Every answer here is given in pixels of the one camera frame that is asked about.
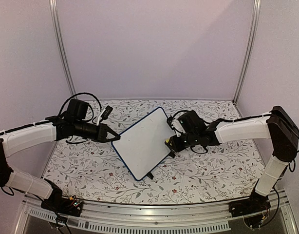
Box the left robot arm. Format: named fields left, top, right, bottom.
left=0, top=94, right=120, bottom=212

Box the floral tablecloth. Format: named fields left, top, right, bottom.
left=37, top=99, right=271, bottom=205

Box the right metal frame post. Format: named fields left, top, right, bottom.
left=233, top=0, right=261, bottom=105

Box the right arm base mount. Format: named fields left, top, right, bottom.
left=228, top=193, right=271, bottom=217

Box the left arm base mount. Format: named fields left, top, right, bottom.
left=41, top=193, right=84, bottom=217

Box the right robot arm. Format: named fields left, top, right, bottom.
left=165, top=106, right=299, bottom=213

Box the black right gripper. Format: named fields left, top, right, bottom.
left=168, top=131, right=200, bottom=152

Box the black whiteboard foot clip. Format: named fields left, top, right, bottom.
left=168, top=151, right=175, bottom=158
left=147, top=172, right=154, bottom=180

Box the metal frame post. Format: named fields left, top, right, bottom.
left=233, top=0, right=261, bottom=105
left=49, top=0, right=76, bottom=95

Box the left metal frame post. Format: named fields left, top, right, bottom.
left=49, top=0, right=76, bottom=95

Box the blue framed whiteboard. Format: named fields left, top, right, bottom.
left=112, top=107, right=175, bottom=181

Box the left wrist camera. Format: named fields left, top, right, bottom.
left=96, top=105, right=113, bottom=126

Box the aluminium front rail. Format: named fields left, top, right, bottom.
left=15, top=190, right=299, bottom=234

